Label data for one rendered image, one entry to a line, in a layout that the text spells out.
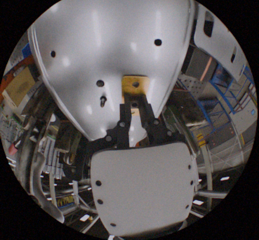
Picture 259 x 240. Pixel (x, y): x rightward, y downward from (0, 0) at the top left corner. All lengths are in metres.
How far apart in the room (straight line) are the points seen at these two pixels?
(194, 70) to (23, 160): 0.35
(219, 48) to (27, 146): 0.37
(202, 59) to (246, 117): 7.71
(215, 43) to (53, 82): 0.27
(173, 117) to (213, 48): 0.17
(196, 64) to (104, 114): 0.21
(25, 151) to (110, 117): 0.19
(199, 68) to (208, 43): 0.06
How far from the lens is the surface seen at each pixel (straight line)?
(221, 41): 0.20
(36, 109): 0.19
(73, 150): 0.32
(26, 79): 0.16
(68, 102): 0.17
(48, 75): 0.15
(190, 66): 0.17
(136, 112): 0.16
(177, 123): 0.19
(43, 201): 0.54
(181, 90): 0.28
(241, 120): 7.98
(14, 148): 0.26
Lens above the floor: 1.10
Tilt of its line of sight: 38 degrees down
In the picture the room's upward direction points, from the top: 175 degrees clockwise
